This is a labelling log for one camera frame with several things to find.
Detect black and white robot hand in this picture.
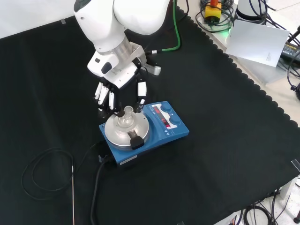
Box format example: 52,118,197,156
87,45,149,118

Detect clear round-bottom flask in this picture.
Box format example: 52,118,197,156
118,105,134,128

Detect heater with blue base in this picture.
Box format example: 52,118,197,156
98,101,190,173

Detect black bench cloth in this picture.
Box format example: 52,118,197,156
0,0,300,225

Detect yellow stop button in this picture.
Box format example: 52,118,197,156
204,0,222,25

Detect pale white board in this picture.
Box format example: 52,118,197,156
225,19,291,68

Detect grey metal plate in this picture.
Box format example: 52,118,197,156
231,55,293,85

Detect black power adapter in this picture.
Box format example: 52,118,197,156
280,41,300,63

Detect black tripod part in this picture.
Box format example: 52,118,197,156
290,83,300,102

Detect silver bench leg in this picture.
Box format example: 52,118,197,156
278,179,295,200

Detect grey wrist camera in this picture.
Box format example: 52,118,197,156
141,64,162,76

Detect green cable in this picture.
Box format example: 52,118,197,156
150,0,183,55

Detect black cable loop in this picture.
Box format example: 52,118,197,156
195,0,235,34

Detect steel probe with black cable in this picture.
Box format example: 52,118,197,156
21,140,105,225

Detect thick black power cable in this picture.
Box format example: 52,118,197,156
90,154,111,225

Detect black floor cables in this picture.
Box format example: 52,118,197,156
242,191,300,225

